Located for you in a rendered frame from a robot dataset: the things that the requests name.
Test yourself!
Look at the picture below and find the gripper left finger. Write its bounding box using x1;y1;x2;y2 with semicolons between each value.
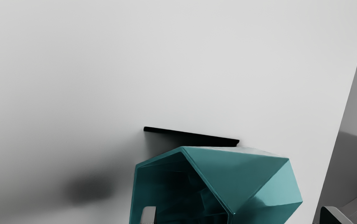
141;206;157;224

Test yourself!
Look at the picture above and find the teal faceted mug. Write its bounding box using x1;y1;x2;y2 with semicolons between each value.
129;146;303;224

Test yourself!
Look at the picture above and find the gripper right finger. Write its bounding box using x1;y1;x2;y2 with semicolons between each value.
320;206;354;224

